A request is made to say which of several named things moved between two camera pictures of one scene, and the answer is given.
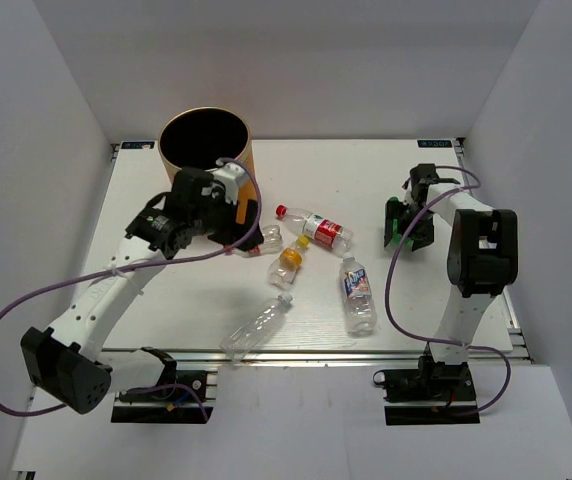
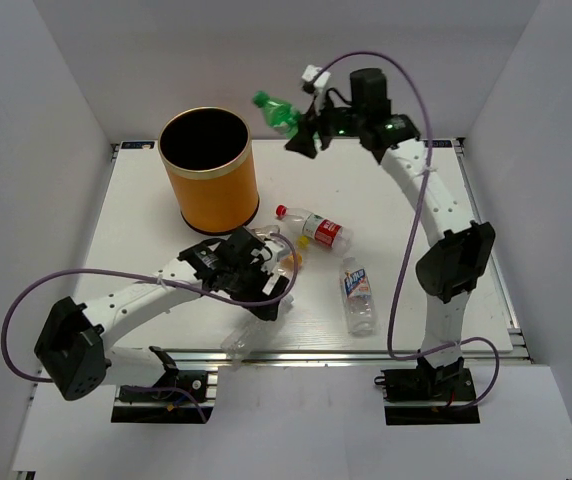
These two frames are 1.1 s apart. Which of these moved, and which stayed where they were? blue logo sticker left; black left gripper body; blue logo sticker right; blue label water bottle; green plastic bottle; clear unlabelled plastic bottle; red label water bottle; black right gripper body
Moved: green plastic bottle; black right gripper body; black left gripper body
Stayed: clear unlabelled plastic bottle; blue logo sticker left; blue logo sticker right; blue label water bottle; red label water bottle
